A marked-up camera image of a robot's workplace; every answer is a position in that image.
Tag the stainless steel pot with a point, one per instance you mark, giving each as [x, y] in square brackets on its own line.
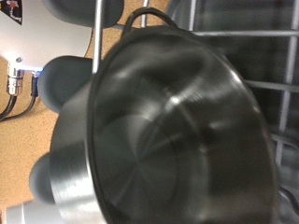
[171, 124]

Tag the grey dish rack base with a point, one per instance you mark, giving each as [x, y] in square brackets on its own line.
[243, 59]

